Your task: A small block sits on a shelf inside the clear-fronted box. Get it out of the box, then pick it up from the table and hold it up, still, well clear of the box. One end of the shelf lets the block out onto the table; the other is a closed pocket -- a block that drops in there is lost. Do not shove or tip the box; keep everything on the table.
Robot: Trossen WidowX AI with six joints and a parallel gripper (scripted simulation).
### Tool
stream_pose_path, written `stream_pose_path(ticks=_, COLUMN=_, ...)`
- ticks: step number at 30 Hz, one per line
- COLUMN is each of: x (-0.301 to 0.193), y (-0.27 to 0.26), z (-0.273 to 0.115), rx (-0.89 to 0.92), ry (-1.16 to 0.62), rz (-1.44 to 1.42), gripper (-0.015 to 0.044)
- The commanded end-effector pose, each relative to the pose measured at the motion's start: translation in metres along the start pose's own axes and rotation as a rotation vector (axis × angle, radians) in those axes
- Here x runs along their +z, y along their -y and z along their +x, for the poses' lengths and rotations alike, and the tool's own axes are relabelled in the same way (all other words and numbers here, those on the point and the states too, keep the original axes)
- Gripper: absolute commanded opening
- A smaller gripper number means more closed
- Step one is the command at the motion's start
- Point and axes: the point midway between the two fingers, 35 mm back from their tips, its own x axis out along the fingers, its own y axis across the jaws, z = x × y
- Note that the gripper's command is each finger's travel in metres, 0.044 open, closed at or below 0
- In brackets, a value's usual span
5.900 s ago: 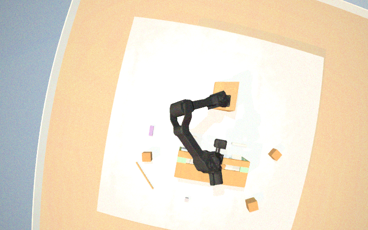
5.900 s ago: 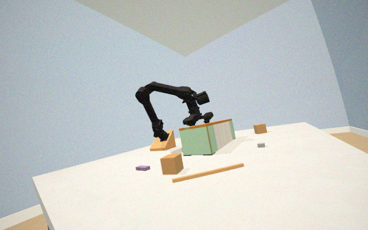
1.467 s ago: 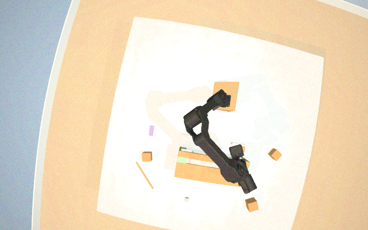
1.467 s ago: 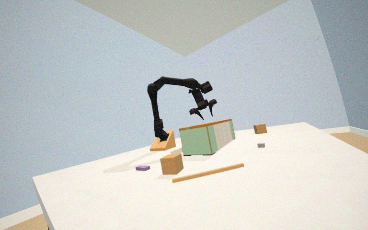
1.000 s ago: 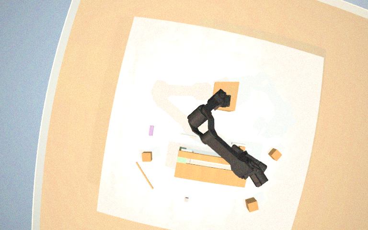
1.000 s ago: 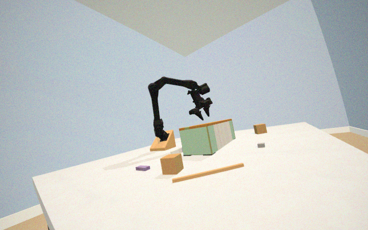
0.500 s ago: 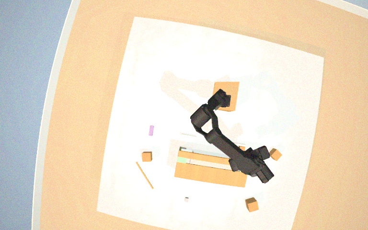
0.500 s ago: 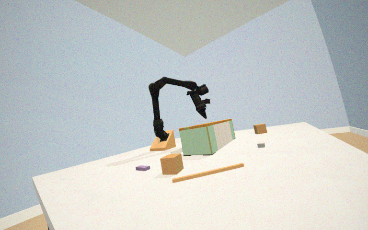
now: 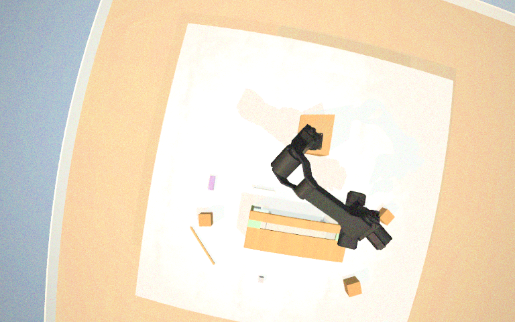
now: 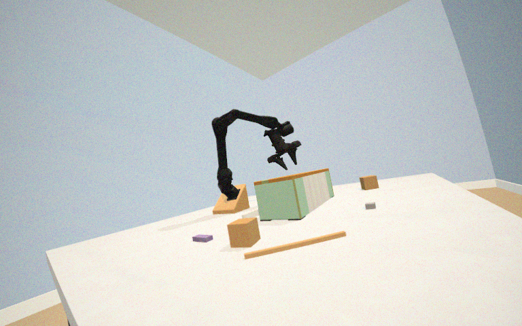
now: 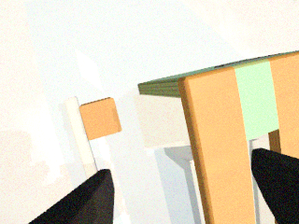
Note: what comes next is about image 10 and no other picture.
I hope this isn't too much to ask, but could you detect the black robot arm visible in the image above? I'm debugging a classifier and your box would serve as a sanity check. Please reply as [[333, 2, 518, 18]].
[[211, 109, 294, 201]]

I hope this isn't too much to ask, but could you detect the tan wooden stick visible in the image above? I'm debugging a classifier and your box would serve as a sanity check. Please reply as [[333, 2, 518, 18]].
[[244, 231, 346, 259]]

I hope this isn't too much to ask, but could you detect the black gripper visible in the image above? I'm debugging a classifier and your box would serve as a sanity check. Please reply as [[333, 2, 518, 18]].
[[267, 137, 302, 170]]

